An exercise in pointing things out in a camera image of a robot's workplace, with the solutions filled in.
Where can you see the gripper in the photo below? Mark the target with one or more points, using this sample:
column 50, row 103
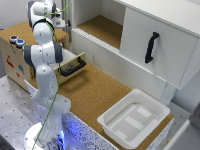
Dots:
column 60, row 23

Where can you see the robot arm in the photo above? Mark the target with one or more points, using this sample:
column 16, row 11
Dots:
column 45, row 78

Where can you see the wooden drawer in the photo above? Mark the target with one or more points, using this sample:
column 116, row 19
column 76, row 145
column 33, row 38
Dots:
column 68, row 61

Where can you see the blue button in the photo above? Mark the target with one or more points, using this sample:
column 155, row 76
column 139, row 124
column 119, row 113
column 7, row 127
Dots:
column 20, row 42

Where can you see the red button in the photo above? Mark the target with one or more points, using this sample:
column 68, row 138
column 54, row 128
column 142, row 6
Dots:
column 13, row 38

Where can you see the white cabinet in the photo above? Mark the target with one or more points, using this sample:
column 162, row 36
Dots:
column 100, row 53

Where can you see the wooden drawer box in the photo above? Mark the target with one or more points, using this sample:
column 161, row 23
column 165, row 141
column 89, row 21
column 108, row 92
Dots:
column 13, row 63

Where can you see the white sliding door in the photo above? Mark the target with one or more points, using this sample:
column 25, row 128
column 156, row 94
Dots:
column 166, row 50

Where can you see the white plastic box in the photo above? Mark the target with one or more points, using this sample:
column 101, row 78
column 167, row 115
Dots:
column 133, row 120

